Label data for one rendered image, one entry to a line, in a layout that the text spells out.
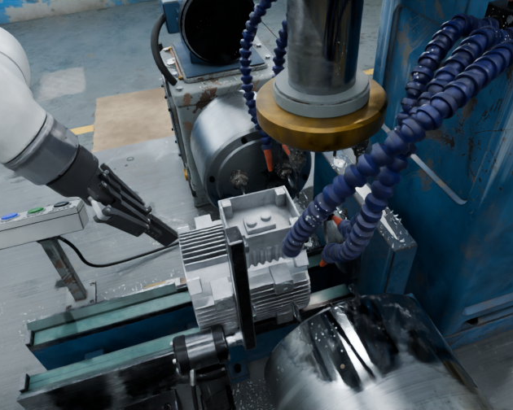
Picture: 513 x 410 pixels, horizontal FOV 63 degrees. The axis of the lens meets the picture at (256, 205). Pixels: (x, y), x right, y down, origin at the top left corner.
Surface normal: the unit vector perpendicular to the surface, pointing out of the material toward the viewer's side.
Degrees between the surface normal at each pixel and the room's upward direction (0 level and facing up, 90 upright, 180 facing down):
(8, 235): 64
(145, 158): 0
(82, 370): 0
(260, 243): 90
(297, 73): 90
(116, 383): 90
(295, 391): 54
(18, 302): 0
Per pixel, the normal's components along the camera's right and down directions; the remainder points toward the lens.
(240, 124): -0.28, -0.66
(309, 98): -0.06, -0.73
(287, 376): -0.84, -0.18
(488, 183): -0.96, 0.24
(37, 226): 0.23, 0.26
